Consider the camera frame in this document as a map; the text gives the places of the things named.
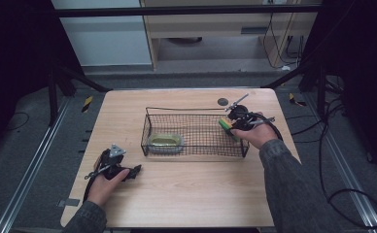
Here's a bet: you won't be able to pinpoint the person's left hand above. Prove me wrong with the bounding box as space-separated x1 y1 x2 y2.
86 168 131 209

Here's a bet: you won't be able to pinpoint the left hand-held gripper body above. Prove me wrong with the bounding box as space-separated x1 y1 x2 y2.
93 144 129 181

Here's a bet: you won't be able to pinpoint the aluminium floor rail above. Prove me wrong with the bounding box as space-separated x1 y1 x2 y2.
0 96 72 233
305 96 377 233

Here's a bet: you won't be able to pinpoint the right hand-held gripper cable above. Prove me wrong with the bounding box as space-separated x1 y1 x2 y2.
248 111 284 141

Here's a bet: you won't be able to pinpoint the thin black floor cable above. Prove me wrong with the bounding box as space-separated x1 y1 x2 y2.
2 111 31 132

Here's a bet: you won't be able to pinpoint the black metal stand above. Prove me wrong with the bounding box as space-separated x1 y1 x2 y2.
46 61 114 128
260 59 329 120

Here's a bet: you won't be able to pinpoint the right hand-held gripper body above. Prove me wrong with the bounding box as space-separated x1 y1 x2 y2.
224 93 276 132

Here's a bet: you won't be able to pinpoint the translucent green soap dish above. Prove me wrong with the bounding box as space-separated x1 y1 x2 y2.
147 132 186 155

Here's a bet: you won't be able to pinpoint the grey tape piece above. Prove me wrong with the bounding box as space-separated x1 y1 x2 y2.
56 197 81 208

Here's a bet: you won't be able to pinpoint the green and yellow sponge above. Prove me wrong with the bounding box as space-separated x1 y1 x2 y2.
218 117 241 143

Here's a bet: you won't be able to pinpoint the white cabinet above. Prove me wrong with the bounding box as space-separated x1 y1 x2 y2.
51 0 154 68

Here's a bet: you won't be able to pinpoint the left hand-held gripper cable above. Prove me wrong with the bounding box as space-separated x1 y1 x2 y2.
82 164 114 204

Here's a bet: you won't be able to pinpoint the yellow and black tape strip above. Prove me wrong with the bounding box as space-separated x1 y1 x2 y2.
81 95 94 114
288 92 308 108

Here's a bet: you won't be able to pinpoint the black wire basket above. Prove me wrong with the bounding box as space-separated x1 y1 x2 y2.
140 106 251 158

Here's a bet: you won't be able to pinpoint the black curtain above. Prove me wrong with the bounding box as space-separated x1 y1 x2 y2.
300 0 377 180
0 0 85 157

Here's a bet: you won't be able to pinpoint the light wooden desk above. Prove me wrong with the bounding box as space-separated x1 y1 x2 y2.
139 0 323 71

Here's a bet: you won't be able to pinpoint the black cables under desk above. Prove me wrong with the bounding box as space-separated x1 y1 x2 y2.
261 13 305 71

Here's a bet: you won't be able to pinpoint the person's right hand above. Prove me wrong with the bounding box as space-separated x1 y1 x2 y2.
229 121 279 150

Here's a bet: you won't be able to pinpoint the hand-held gripper cable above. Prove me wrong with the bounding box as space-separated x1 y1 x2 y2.
248 111 284 141
82 164 114 204

